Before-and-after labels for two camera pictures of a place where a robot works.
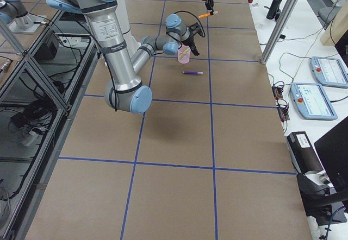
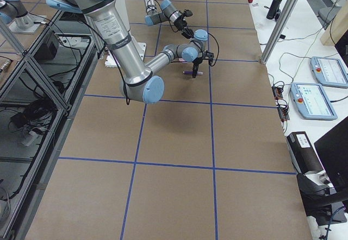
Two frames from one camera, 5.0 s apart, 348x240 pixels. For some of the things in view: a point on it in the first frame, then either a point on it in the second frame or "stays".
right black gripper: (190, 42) → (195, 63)
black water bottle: (274, 6) stays
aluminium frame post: (285, 17) stays
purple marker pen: (192, 72) stays
